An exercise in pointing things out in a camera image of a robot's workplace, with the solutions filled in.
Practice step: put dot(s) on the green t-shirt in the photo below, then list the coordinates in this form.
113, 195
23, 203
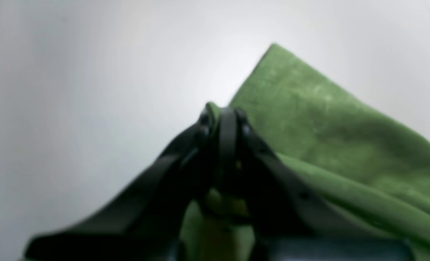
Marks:
369, 167

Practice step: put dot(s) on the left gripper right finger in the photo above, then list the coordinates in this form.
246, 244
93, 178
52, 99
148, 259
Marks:
291, 221

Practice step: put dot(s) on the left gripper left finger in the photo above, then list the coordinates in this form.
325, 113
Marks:
143, 222

